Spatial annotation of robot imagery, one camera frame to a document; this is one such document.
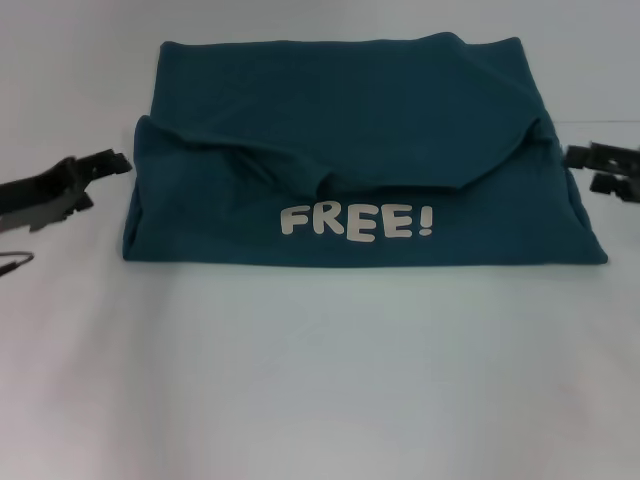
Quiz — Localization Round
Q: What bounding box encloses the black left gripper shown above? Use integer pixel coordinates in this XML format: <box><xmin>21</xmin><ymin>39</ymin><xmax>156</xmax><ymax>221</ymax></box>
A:
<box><xmin>0</xmin><ymin>148</ymin><xmax>132</xmax><ymax>236</ymax></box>

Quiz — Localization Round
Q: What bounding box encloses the teal blue t-shirt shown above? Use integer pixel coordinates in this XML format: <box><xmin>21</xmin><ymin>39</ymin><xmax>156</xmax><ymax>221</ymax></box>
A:
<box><xmin>119</xmin><ymin>32</ymin><xmax>610</xmax><ymax>269</ymax></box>

